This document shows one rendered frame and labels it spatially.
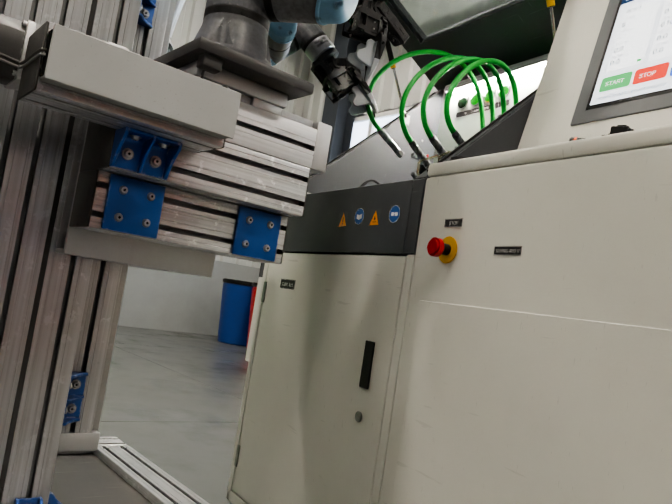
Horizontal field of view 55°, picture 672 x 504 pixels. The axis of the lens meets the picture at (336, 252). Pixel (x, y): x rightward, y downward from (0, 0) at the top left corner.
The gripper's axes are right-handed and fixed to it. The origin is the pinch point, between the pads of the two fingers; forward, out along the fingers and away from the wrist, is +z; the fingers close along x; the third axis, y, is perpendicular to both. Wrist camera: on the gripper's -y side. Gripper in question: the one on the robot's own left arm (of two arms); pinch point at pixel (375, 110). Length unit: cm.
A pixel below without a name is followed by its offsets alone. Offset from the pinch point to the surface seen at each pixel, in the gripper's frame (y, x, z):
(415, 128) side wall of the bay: -26.3, -33.7, 2.8
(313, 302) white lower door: 44, -5, 33
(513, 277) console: 29, 55, 52
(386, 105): -313, -537, -152
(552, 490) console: 48, 60, 79
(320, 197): 26.3, -3.7, 11.3
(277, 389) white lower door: 62, -21, 45
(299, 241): 35.1, -13.2, 16.3
